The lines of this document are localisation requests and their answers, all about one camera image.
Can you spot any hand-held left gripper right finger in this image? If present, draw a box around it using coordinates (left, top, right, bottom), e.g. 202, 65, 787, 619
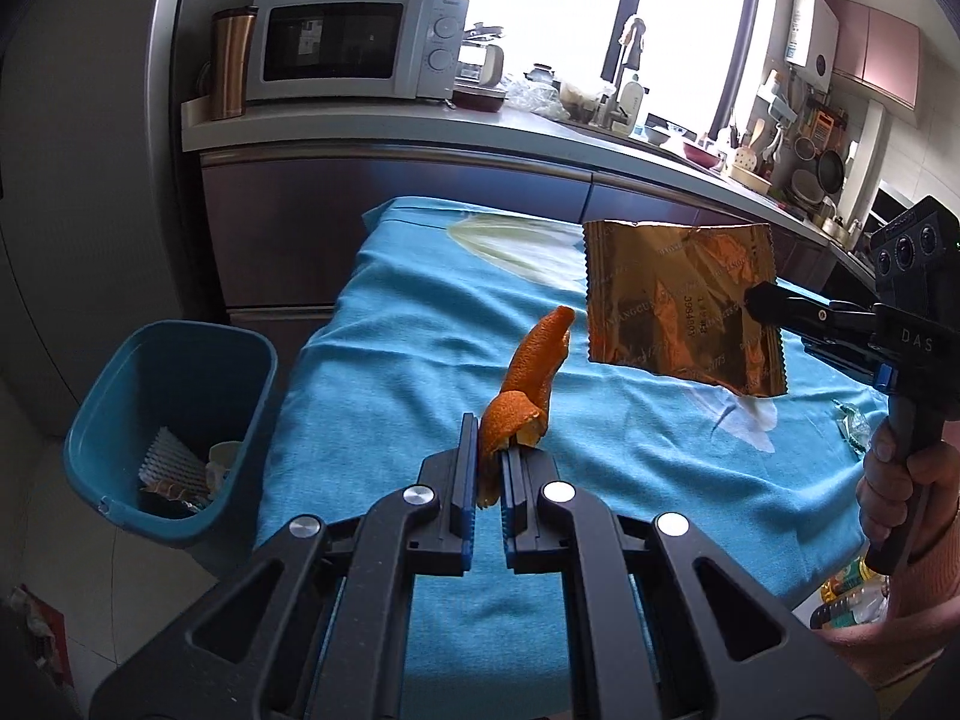
499, 446, 878, 720

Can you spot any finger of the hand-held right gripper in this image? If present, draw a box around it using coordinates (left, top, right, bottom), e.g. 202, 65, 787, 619
801, 336, 895, 391
742, 281, 882, 342

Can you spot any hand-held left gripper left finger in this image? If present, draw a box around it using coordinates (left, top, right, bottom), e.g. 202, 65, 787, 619
90, 412, 481, 720

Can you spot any clear plastic wrapper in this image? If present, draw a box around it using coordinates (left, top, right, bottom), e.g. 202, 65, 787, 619
832, 399, 871, 455

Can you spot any gold snack wrapper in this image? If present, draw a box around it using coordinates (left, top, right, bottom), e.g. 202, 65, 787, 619
581, 219, 788, 397

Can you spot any orange peel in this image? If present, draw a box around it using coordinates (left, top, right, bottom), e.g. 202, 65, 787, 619
476, 306, 577, 507

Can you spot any paper cup with blue print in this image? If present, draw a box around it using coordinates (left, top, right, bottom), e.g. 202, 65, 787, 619
204, 441, 245, 496

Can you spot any white foam fruit net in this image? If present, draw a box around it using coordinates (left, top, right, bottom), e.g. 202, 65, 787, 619
137, 426, 209, 494

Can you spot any blue trash bin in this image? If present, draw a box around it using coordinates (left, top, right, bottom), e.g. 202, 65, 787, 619
64, 321, 278, 550

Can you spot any person's right forearm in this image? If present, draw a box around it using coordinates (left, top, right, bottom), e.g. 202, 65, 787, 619
814, 517, 960, 691

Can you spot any person's right hand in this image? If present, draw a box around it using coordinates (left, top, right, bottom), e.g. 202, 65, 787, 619
856, 420, 960, 563

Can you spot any hanging frying pan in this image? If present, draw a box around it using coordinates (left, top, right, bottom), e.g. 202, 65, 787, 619
816, 150, 847, 196

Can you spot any blue floral tablecloth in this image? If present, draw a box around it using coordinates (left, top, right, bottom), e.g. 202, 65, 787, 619
255, 196, 893, 720

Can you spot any white soap bottle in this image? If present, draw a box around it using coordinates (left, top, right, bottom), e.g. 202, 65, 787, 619
619, 73, 647, 128

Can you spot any white water heater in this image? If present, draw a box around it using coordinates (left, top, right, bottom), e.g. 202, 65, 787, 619
784, 0, 839, 89

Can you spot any kitchen counter cabinet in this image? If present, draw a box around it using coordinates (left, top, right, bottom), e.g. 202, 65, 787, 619
180, 97, 878, 316

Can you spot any metal kitchen faucet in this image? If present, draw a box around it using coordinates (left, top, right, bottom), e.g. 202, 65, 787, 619
596, 15, 647, 128

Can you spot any clear plastic bag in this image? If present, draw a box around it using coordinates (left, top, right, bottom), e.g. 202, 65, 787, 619
504, 75, 567, 119

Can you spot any dark red food container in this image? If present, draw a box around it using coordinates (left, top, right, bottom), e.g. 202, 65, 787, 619
452, 86, 509, 112

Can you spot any kitchen window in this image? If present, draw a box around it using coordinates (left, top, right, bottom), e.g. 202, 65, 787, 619
450, 0, 766, 140

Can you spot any glass kettle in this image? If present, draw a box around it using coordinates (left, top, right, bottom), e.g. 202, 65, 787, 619
457, 22, 505, 87

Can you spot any red box with clutter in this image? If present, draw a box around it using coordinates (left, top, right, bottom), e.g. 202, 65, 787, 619
0, 585, 76, 720

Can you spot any white microwave oven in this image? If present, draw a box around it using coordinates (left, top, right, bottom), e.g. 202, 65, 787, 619
246, 0, 470, 104

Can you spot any copper thermos mug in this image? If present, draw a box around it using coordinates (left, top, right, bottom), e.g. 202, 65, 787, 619
208, 6, 260, 121

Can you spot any grey refrigerator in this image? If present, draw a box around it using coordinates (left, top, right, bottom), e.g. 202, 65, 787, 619
0, 0, 226, 436

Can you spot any pink wall cabinet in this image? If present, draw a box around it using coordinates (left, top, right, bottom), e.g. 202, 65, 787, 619
821, 0, 922, 110

